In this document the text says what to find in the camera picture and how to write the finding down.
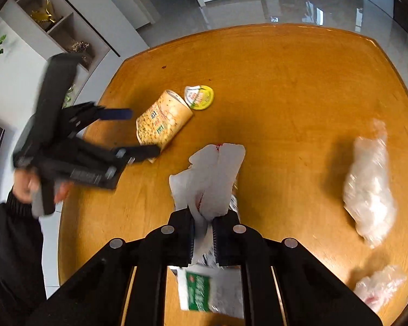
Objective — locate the gold trophy figure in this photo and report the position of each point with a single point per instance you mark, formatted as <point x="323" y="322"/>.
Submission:
<point x="47" y="12"/>

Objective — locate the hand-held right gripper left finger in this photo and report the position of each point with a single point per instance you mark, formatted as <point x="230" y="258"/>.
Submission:
<point x="180" y="241"/>

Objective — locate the white plastic bag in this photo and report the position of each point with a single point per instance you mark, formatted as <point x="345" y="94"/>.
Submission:
<point x="210" y="176"/>

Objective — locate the green and white sachet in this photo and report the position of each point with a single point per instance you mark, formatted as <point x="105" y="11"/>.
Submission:
<point x="197" y="292"/>

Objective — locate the dried flowers in vase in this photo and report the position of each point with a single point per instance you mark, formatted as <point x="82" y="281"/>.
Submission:
<point x="81" y="49"/>

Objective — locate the white shelf unit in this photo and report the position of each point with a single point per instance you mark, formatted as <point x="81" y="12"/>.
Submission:
<point x="85" y="17"/>

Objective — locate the corn print paper cup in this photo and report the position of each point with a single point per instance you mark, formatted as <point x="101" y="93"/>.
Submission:
<point x="163" y="119"/>

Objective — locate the crumpled clear plastic bag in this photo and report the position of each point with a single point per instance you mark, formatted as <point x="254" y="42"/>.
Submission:
<point x="370" y="190"/>

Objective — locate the yellow green round lid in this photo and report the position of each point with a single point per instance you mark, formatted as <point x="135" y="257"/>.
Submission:
<point x="200" y="96"/>

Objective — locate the crumpled clear bag pink inside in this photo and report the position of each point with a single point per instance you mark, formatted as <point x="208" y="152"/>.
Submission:
<point x="377" y="285"/>

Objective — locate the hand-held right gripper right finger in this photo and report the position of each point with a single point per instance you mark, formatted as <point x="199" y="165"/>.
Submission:
<point x="224" y="241"/>

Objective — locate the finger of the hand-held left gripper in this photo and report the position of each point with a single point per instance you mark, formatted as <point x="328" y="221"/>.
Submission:
<point x="117" y="114"/>
<point x="142" y="152"/>

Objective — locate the person's left hand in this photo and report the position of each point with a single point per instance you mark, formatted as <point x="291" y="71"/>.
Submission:
<point x="23" y="186"/>

